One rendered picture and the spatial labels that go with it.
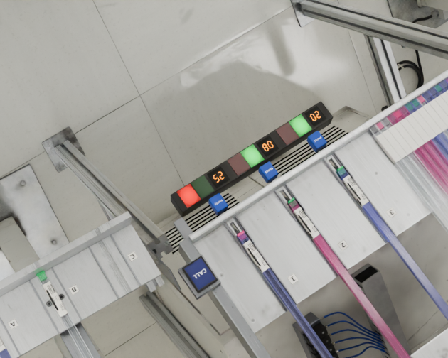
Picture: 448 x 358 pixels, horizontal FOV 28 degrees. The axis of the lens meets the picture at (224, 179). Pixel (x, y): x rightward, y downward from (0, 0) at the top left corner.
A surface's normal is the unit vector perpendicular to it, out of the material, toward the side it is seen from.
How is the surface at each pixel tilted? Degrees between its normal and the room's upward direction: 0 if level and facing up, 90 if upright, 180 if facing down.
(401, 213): 44
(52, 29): 0
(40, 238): 0
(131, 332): 0
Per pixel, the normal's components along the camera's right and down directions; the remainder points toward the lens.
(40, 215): 0.43, 0.31
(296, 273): 0.05, -0.33
